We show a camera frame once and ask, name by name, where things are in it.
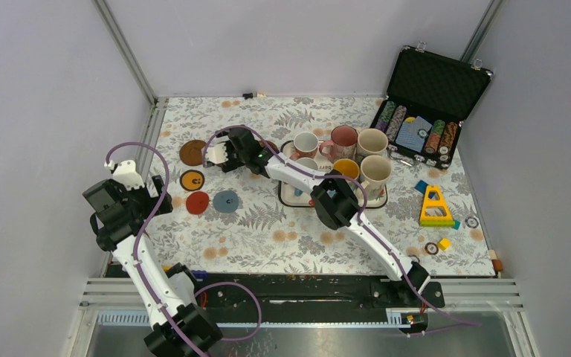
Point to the grey blue coaster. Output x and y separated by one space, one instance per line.
226 201

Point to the small yellow cube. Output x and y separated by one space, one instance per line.
444 244

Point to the cream mug front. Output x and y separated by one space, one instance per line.
375 172

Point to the red apple coaster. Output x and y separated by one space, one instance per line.
197 202

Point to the pink large mug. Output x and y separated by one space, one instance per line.
342 144

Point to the black poker chip case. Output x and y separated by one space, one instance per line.
442 90

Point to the floral tablecloth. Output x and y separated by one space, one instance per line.
265 236

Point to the brown wooden coaster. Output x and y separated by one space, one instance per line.
190 153
271 144

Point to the blue floral mug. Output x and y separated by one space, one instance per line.
309 163

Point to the cream mug rear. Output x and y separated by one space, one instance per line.
370 142

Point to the blue card deck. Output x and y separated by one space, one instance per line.
413 133

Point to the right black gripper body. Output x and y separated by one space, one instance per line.
236 161

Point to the cream mug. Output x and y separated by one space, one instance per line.
375 172
370 142

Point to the orange smiley coaster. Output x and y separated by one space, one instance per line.
192 180

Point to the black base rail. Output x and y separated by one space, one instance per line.
296 298

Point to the pink small mug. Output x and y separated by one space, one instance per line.
305 146

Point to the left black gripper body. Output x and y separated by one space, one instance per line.
139 199

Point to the yellow triangle toy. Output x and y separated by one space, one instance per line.
435 211

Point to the yellow inside blue mug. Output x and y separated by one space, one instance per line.
347 167

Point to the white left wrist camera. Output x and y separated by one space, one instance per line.
125 173

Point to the blue small block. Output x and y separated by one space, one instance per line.
421 186

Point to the small ring chip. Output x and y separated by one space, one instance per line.
431 248

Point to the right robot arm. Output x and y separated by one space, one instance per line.
333 200

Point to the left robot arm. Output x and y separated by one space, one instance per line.
179 326

